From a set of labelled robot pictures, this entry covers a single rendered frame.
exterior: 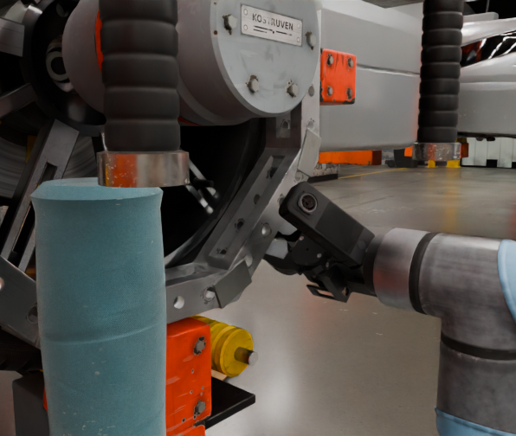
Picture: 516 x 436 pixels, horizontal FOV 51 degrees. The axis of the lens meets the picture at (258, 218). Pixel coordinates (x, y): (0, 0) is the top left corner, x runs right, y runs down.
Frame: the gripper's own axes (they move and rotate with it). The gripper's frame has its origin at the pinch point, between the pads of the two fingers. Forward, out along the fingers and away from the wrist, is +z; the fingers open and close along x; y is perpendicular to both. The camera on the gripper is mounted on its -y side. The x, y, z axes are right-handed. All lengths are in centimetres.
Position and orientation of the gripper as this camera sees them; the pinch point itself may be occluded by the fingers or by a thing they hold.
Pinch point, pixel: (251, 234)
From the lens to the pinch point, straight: 74.5
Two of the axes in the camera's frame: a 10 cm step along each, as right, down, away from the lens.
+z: -7.5, -1.0, 6.5
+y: 4.7, 6.2, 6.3
